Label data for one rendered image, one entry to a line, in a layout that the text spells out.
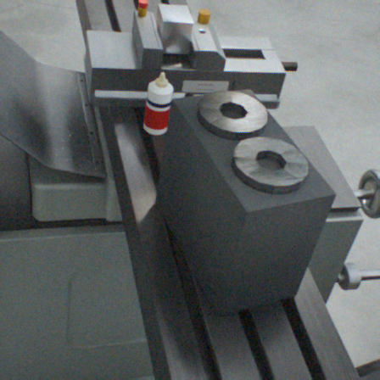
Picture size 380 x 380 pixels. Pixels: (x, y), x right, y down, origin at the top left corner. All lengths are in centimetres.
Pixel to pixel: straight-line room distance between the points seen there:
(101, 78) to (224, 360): 54
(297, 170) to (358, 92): 245
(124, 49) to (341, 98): 204
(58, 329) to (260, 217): 79
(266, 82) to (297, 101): 181
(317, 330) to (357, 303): 134
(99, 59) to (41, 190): 24
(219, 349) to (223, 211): 17
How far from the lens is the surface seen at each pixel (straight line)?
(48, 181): 116
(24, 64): 130
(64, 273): 130
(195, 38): 117
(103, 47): 119
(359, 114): 305
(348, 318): 216
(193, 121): 83
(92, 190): 117
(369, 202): 161
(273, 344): 85
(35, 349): 149
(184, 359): 81
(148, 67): 114
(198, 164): 81
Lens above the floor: 159
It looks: 40 degrees down
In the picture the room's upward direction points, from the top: 12 degrees clockwise
